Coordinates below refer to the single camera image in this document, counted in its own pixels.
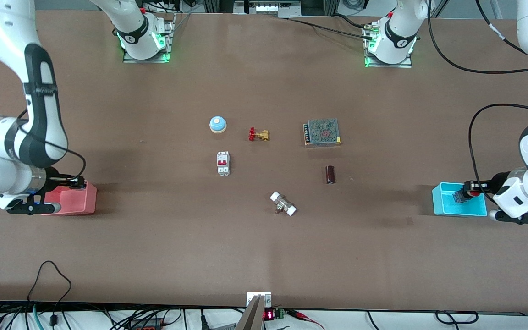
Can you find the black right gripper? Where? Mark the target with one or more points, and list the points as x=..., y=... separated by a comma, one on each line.
x=64, y=180

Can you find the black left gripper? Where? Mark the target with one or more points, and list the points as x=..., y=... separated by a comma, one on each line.
x=484, y=186

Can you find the red push button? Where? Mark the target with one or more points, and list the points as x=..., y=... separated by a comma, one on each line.
x=460, y=198

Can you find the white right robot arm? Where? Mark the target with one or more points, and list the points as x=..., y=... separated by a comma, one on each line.
x=2, y=151

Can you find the pink plastic box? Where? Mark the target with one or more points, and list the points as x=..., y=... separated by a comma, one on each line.
x=78, y=201

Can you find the cyan plastic box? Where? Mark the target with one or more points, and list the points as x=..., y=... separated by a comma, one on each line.
x=445, y=201

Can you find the dark brown cylindrical capacitor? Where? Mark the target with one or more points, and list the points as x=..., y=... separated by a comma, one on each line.
x=331, y=174

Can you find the white circuit breaker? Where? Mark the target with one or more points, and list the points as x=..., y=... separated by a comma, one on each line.
x=223, y=163

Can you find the blue service bell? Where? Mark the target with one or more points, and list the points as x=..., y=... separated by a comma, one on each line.
x=217, y=124

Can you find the metal mesh power supply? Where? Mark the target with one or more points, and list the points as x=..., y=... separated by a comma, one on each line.
x=322, y=132

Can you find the metal fitting white caps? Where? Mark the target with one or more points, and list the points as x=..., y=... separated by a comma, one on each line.
x=283, y=204

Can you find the red alligator clip lead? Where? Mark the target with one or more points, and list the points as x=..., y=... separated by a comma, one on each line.
x=305, y=317

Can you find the red digit display module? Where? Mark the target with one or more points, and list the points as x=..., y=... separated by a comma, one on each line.
x=268, y=315

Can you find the silver background device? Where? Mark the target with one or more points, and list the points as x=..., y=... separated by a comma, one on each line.
x=267, y=8

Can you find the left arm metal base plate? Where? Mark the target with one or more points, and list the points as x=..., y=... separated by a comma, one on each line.
x=408, y=65

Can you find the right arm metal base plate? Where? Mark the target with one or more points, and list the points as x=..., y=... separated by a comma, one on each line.
x=168, y=50

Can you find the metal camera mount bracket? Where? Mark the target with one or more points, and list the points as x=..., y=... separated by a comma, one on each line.
x=257, y=302

